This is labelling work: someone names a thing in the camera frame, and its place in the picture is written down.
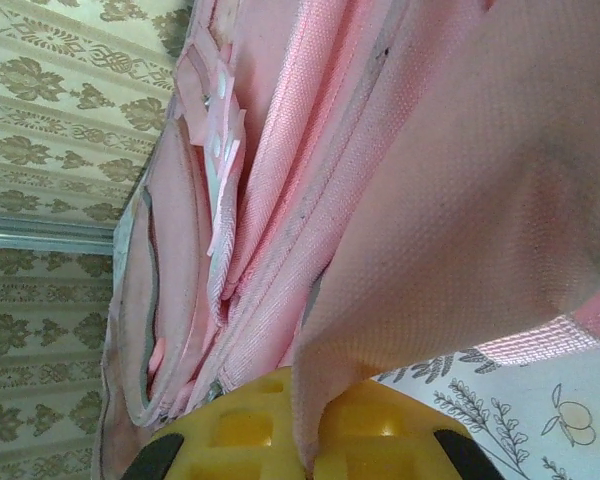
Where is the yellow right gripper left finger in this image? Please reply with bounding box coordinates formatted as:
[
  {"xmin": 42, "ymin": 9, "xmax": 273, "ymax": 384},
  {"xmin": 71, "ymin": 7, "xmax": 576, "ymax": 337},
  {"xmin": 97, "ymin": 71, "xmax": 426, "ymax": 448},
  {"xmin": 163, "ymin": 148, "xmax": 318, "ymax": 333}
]
[{"xmin": 124, "ymin": 367, "xmax": 309, "ymax": 480}]

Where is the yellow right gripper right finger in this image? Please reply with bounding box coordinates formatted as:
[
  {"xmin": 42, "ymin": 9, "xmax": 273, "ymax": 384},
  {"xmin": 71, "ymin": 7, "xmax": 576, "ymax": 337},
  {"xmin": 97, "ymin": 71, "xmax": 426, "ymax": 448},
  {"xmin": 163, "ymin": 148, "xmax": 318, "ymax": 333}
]
[{"xmin": 315, "ymin": 380, "xmax": 506, "ymax": 480}]

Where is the aluminium frame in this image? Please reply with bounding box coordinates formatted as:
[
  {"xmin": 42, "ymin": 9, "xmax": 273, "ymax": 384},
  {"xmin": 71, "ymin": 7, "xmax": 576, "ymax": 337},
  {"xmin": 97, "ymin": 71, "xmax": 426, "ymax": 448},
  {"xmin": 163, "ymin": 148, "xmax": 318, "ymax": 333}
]
[{"xmin": 0, "ymin": 213, "xmax": 117, "ymax": 255}]

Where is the pink school backpack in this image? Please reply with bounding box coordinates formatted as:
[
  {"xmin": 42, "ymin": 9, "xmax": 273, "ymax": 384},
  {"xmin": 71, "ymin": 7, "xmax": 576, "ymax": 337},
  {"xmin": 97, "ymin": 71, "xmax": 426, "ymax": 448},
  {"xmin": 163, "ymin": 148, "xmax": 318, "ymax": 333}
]
[{"xmin": 92, "ymin": 0, "xmax": 600, "ymax": 480}]

